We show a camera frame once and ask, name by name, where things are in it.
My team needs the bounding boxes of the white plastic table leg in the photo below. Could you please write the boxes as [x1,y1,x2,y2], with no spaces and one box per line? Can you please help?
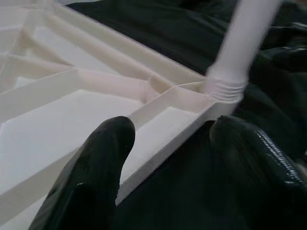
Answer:
[205,0,283,104]

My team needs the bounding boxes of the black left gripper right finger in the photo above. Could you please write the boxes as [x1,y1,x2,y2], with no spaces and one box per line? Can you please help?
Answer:
[208,115,307,230]

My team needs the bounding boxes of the white plastic table top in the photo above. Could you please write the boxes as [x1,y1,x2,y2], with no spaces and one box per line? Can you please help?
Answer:
[0,0,243,207]

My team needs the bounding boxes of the black fabric table cover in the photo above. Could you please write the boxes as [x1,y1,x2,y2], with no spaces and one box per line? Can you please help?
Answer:
[64,0,307,230]

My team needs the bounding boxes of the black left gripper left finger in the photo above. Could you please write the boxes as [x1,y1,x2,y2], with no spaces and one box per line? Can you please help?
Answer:
[28,115,136,230]

